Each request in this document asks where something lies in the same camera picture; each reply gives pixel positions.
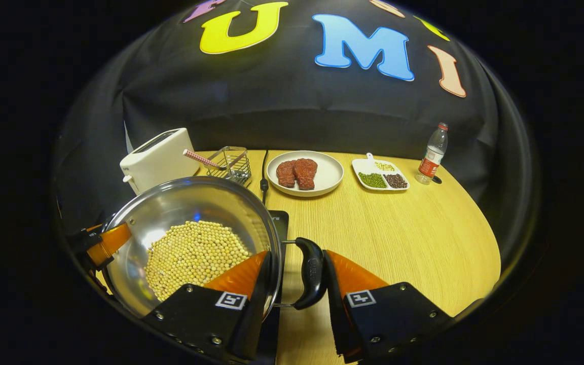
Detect clear bottle with red label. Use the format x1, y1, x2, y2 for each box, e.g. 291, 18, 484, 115
415, 122, 449, 186

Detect black power cable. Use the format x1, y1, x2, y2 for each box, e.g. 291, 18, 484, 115
260, 150, 271, 205

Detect metal wire basket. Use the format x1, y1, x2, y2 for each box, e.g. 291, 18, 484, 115
206, 146, 252, 186

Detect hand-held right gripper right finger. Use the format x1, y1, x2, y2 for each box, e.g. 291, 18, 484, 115
322, 249, 455, 363

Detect black induction cooktop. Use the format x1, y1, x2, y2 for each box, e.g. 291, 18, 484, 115
264, 209, 290, 365

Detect pile of green beans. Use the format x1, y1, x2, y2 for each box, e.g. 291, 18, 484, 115
358, 172, 388, 189

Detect white toaster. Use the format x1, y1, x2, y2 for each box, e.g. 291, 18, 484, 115
120, 127, 201, 196

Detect white round plate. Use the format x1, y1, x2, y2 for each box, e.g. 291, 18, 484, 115
266, 151, 344, 198

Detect brown meat piece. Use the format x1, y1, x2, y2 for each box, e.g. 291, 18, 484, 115
293, 158, 319, 191
276, 160, 298, 189

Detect red checked stick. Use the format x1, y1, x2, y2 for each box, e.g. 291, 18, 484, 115
183, 149, 222, 170

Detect pile of soybeans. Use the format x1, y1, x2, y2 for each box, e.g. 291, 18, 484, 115
144, 221, 252, 303

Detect black backdrop cloth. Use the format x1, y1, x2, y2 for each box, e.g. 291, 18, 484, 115
54, 0, 541, 254

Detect stainless steel pot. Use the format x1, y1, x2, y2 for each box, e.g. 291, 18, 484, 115
100, 176, 329, 319

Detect white divided dish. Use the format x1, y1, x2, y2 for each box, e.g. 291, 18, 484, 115
351, 153, 411, 192

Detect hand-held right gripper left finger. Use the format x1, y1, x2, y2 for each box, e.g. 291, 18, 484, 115
142, 250, 274, 363

